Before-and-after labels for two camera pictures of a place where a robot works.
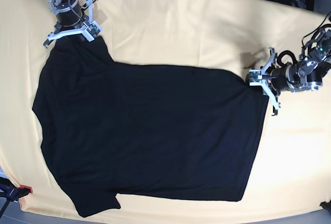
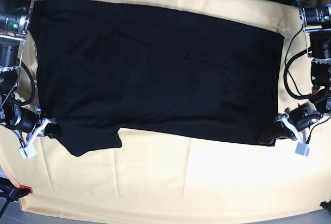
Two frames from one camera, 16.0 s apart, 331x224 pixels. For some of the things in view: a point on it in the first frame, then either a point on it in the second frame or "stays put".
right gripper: x=280 y=80 to x=302 y=117
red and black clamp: x=11 y=192 stays put
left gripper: x=70 y=17 to x=23 y=119
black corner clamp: x=326 y=205 stays put
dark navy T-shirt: x=116 y=129 to x=102 y=66
